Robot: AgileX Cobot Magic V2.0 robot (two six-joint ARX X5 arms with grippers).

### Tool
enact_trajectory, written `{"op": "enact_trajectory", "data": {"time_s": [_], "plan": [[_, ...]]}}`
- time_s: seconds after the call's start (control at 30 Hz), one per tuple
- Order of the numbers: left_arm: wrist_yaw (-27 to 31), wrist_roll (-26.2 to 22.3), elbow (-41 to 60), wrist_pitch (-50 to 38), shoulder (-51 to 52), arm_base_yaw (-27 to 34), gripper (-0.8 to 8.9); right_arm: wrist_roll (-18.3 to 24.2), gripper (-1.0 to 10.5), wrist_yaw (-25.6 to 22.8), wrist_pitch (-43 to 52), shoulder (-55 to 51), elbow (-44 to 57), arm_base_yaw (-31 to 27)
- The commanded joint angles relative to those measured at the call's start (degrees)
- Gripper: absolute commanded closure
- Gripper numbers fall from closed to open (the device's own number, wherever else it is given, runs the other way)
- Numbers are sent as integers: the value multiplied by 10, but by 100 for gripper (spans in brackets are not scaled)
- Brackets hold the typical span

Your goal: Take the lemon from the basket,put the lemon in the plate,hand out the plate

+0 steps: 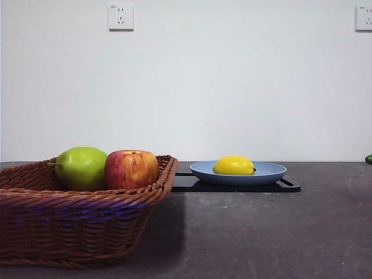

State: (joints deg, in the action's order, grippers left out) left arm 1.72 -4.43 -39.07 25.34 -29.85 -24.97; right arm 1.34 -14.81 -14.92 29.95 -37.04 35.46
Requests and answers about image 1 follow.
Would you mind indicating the yellow lemon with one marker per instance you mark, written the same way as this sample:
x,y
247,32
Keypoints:
x,y
234,165

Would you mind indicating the light blue plate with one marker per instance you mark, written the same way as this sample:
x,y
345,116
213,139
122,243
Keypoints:
x,y
238,180

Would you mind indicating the brown woven wicker basket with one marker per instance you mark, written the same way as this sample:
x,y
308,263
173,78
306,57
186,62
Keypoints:
x,y
72,226

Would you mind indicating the black rectangular tray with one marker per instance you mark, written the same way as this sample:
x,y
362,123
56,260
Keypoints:
x,y
186,184

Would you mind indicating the red apple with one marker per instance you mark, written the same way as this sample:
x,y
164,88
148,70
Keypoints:
x,y
130,170

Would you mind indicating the green apple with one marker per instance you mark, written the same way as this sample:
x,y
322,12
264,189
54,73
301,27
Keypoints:
x,y
80,168

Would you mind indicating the green vegetable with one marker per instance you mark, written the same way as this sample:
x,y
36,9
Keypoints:
x,y
369,159

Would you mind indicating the white wall socket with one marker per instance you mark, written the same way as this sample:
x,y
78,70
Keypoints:
x,y
121,17
364,19

